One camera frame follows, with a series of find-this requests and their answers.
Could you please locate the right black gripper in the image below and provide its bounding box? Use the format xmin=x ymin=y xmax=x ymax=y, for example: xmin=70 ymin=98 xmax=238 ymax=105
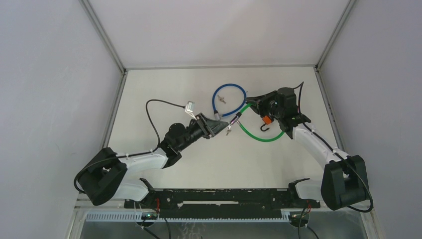
xmin=245 ymin=90 xmax=284 ymax=119

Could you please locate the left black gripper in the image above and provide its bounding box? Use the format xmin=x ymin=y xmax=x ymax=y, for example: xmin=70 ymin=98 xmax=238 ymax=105
xmin=177 ymin=113 xmax=228 ymax=151

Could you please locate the blue cable lock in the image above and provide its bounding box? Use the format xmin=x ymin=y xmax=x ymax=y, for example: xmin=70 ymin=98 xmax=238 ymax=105
xmin=211 ymin=83 xmax=248 ymax=120

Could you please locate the green cable lock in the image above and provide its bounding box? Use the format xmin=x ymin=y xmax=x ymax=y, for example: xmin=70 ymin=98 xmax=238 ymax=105
xmin=229 ymin=103 xmax=286 ymax=143

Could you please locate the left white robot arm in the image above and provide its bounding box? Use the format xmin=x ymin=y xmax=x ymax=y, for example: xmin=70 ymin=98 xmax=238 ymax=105
xmin=74 ymin=113 xmax=229 ymax=208

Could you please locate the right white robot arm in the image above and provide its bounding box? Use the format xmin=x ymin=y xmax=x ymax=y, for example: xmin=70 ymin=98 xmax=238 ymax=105
xmin=245 ymin=85 xmax=374 ymax=213

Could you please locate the orange padlock with keys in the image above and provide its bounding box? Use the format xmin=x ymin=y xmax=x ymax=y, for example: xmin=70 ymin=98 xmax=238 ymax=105
xmin=260 ymin=115 xmax=273 ymax=132

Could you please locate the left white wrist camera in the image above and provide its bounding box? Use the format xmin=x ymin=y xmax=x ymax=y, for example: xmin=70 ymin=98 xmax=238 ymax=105
xmin=184 ymin=101 xmax=197 ymax=120

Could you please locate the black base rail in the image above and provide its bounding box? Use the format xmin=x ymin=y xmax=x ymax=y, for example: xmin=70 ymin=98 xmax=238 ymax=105
xmin=124 ymin=188 xmax=320 ymax=220

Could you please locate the white slotted cable duct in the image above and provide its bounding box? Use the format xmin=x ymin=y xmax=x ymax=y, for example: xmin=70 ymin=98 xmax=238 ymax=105
xmin=84 ymin=211 xmax=309 ymax=223

